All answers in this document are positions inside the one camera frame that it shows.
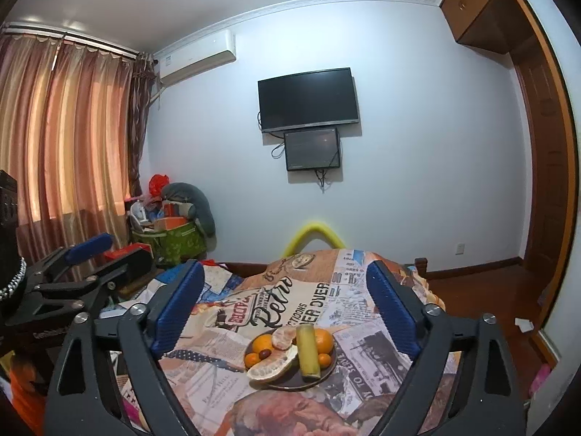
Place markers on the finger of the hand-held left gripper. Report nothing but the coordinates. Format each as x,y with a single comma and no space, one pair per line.
129,265
88,247

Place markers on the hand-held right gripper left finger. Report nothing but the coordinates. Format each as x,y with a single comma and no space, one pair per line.
177,309

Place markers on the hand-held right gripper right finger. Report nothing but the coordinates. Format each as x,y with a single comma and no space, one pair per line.
392,309

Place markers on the larger small tangerine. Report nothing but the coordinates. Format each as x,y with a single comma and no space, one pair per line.
323,360

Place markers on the yellow sugarcane piece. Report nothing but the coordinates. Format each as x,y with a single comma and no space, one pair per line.
308,354

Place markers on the dark red date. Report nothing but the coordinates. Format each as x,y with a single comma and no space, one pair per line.
263,354

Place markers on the narrow peeled pomelo wedge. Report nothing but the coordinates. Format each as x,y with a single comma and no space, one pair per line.
283,338

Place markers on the wide peeled pomelo wedge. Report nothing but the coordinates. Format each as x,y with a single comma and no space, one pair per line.
272,365

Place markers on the purple round plate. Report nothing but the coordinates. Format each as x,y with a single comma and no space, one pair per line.
290,384

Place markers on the green patterned storage box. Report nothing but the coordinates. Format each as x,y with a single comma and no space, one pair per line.
177,245

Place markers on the orange bag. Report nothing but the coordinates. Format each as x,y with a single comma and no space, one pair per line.
27,386

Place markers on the large orange with sticker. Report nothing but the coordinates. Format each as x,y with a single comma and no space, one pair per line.
324,339

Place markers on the red plastic bag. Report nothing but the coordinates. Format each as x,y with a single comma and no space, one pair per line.
159,185

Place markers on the plain large orange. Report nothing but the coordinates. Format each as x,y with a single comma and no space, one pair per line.
254,346

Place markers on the newspaper print tablecloth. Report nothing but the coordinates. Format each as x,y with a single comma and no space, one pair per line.
290,290

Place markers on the pink striped curtain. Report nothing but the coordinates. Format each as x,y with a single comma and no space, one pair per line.
68,136

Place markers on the yellow foam tube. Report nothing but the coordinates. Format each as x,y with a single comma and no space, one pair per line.
313,228

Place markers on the white paper scrap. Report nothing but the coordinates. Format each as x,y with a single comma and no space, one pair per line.
524,324

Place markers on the pink item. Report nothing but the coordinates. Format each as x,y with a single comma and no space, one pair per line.
540,379

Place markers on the small black monitor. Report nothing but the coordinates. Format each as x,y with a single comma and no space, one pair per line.
312,150

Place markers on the brown wooden door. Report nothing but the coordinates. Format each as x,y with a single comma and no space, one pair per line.
549,168

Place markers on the white air conditioner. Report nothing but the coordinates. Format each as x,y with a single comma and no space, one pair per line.
195,57

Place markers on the wooden overhead cabinet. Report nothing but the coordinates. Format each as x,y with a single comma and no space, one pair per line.
481,4

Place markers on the wooden bed frame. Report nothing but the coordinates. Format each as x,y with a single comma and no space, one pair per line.
245,269

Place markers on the white wall socket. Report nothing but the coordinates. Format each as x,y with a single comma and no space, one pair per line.
460,249

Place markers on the black wall television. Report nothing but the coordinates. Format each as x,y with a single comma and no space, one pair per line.
308,97

